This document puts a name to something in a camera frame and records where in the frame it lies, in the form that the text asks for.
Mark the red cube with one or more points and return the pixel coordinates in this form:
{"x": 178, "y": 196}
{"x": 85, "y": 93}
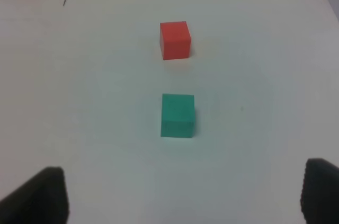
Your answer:
{"x": 175, "y": 40}

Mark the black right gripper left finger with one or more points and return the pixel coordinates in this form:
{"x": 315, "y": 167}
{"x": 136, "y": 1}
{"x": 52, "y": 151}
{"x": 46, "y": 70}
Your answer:
{"x": 41, "y": 199}

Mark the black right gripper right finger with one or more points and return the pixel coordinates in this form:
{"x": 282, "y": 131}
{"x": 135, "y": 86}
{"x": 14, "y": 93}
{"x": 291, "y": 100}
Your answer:
{"x": 319, "y": 195}

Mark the green cube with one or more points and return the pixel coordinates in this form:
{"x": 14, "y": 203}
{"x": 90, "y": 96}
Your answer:
{"x": 178, "y": 116}

